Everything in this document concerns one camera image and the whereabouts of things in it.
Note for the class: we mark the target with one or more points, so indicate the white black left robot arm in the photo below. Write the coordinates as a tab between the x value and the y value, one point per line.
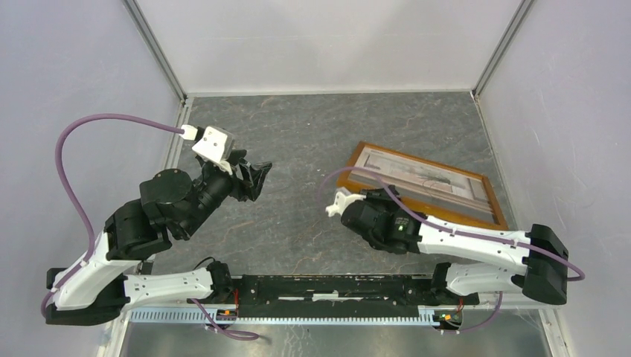
171	206

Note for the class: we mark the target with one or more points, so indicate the wooden picture frame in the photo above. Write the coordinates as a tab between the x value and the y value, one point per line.
499	222

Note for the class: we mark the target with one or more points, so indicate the aluminium toothed rail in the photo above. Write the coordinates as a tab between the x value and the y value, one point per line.
194	315

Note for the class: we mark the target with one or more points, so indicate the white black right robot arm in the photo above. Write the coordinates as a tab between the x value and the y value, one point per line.
533	263

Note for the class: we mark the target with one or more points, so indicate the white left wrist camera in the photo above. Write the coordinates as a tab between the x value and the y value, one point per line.
212	144

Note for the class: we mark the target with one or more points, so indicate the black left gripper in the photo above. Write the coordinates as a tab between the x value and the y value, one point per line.
257	173

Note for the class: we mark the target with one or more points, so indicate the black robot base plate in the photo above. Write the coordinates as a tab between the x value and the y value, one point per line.
335	296

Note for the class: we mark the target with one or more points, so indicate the glossy plant photo print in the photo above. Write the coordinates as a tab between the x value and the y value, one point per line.
424	182

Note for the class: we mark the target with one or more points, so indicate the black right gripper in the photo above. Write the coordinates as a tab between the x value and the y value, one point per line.
387	194

